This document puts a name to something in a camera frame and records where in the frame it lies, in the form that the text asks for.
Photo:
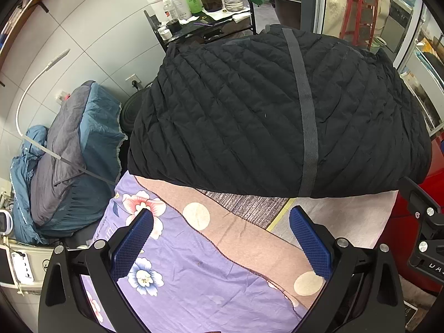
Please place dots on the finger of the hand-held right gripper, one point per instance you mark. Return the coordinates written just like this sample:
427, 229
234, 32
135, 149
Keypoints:
421, 201

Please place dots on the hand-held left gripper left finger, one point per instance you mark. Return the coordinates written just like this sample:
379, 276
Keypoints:
133, 246

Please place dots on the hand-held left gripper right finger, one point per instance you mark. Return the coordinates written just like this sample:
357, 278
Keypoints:
310, 246

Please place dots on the black quilted coat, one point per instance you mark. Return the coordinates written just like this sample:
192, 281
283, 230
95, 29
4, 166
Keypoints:
242, 118

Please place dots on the red plastic object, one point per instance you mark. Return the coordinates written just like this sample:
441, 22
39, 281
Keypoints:
400, 246

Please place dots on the white towel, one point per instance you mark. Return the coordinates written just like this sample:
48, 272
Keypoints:
347, 215

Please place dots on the purple floral bed sheet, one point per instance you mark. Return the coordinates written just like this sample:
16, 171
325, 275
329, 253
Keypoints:
194, 284

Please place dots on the striped mat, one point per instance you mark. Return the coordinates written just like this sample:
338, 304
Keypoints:
249, 208

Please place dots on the white appliance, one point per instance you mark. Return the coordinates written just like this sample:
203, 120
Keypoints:
31, 263

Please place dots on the grey quilt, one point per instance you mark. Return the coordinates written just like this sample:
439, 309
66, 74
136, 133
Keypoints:
59, 166

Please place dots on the teal bed cover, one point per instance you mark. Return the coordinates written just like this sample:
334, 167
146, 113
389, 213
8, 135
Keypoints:
97, 128

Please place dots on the small white device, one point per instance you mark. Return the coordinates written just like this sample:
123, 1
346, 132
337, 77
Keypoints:
5, 221

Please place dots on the black round stool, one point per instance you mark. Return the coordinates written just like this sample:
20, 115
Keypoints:
130, 109

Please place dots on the red metal rack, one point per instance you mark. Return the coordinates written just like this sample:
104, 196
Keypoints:
359, 14

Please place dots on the white gooseneck lamp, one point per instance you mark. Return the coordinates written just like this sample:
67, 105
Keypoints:
61, 56

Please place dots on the small white jar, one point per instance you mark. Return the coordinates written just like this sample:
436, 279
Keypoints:
165, 34

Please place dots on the black metal cart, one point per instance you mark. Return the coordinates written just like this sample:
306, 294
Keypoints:
194, 33

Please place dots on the black jar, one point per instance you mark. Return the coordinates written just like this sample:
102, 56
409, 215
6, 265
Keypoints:
173, 27

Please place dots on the black plant pot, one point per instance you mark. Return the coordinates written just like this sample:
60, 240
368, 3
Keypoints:
288, 12

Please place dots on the white paper tissue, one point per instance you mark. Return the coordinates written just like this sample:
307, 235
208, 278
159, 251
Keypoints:
239, 16

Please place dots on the white plastic tub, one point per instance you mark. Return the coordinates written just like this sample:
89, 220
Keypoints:
156, 7

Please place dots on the white plastic bottle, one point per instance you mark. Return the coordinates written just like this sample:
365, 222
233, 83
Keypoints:
178, 5

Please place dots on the white wall outlet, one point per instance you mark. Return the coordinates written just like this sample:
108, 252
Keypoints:
133, 81
62, 97

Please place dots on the grey door frame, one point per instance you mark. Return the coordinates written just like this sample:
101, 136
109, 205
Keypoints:
308, 3

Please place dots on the wooden wall shelf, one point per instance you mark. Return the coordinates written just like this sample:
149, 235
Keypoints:
31, 12

